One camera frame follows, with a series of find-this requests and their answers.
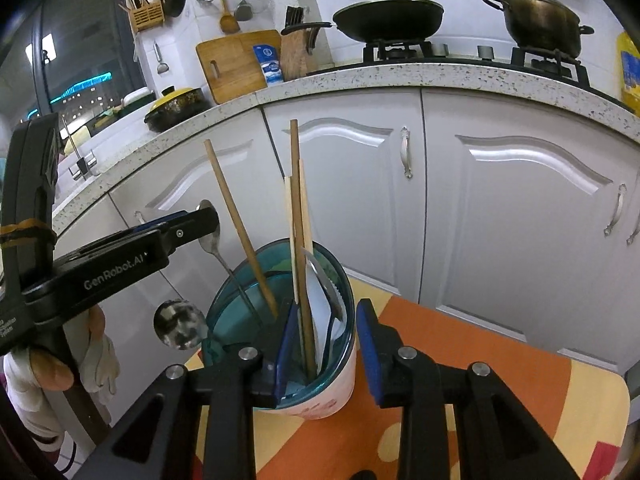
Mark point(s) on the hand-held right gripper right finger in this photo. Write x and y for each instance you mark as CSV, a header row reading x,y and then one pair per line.
x,y
366,350

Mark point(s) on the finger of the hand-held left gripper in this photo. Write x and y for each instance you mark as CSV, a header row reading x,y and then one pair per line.
x,y
192,230

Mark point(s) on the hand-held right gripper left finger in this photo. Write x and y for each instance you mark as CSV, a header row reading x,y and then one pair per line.
x,y
284,355

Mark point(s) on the stainless steel spoon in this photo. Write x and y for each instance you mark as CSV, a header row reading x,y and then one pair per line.
x,y
209,242
180,325

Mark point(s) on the wooden chopstick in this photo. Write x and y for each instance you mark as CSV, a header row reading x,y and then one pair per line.
x,y
240,230
297,185

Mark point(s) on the floral cup with teal inside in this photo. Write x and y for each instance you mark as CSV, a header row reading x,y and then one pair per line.
x,y
322,402

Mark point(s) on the white plastic utensil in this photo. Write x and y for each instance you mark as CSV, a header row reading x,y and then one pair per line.
x,y
320,305

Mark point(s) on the person's left hand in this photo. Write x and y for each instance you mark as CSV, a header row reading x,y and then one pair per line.
x,y
100,360

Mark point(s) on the white cabinet door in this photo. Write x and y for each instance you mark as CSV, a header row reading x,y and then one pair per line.
x,y
345,185
525,240
90,225
165,185

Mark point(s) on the metal faucet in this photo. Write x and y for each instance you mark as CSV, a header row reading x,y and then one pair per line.
x,y
80,165

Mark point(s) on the black pot with yellow lid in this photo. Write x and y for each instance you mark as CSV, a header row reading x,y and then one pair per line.
x,y
175,110

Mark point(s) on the orange dotted table mat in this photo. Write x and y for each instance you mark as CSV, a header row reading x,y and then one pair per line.
x,y
500,330

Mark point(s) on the wooden cutting board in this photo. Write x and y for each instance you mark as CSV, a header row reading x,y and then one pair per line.
x,y
230,70

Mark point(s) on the metal peeler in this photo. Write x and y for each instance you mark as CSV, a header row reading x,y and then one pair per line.
x,y
162,65

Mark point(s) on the blue and white packet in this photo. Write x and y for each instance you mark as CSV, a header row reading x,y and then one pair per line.
x,y
270,67

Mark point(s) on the wooden knife block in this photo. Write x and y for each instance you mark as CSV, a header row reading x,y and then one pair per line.
x,y
295,57

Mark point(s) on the speckled stone countertop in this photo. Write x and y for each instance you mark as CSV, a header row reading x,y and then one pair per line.
x,y
350,82

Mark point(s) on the dark glass window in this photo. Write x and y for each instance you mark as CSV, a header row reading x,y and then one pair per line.
x,y
90,35

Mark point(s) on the black gas stove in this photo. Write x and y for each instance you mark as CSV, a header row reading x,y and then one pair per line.
x,y
400,52

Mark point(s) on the black wok with lid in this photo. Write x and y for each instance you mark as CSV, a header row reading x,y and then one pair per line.
x,y
390,17

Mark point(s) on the bronze pot with lid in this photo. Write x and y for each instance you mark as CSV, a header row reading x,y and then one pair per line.
x,y
540,25

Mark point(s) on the yellow oil bottle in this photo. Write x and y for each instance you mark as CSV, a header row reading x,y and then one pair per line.
x,y
629,70

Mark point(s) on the wooden wall utensil rack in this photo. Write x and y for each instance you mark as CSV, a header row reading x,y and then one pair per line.
x,y
147,17

